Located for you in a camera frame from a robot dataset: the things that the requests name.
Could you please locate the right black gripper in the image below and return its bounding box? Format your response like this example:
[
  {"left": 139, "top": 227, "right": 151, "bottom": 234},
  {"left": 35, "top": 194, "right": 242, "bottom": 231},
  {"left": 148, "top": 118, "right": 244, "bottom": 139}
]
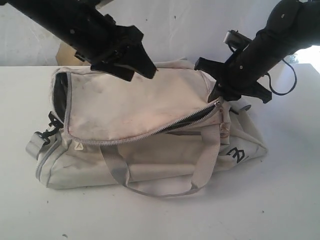
[{"left": 194, "top": 37, "right": 272, "bottom": 104}]

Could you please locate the grey webbing shoulder strap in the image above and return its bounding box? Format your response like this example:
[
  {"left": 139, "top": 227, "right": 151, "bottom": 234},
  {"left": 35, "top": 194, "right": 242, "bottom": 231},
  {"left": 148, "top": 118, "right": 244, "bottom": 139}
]
[{"left": 24, "top": 131, "right": 51, "bottom": 160}]

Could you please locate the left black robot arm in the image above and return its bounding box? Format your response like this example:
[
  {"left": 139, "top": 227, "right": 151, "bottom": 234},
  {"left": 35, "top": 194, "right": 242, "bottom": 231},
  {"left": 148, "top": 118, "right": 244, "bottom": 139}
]
[{"left": 0, "top": 0, "right": 157, "bottom": 82}]

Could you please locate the black plastic strap clip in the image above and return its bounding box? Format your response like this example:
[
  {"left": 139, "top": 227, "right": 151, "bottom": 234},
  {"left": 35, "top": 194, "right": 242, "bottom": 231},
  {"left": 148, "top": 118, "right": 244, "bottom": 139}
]
[{"left": 41, "top": 111, "right": 63, "bottom": 140}]

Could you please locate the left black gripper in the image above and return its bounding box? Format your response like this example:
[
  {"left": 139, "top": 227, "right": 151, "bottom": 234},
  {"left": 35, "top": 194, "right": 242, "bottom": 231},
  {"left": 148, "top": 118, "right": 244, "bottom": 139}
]
[{"left": 67, "top": 13, "right": 157, "bottom": 82}]

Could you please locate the right silver black robot arm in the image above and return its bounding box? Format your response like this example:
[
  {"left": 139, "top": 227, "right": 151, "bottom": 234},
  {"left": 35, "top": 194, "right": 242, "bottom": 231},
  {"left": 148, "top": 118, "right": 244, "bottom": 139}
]
[{"left": 194, "top": 0, "right": 320, "bottom": 104}]

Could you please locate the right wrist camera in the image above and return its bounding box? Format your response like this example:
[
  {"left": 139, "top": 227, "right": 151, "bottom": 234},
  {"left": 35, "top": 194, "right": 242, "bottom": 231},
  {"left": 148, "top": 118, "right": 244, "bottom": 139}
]
[{"left": 223, "top": 30, "right": 252, "bottom": 51}]

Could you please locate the gold zipper pull ring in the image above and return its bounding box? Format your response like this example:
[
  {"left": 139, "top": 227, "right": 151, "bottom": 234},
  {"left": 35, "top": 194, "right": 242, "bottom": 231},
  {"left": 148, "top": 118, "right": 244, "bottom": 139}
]
[{"left": 219, "top": 122, "right": 230, "bottom": 138}]

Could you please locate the white fabric duffel bag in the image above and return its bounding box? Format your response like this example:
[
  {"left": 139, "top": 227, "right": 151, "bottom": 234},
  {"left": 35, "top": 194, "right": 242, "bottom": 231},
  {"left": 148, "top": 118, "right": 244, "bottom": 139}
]
[{"left": 26, "top": 59, "right": 268, "bottom": 197}]

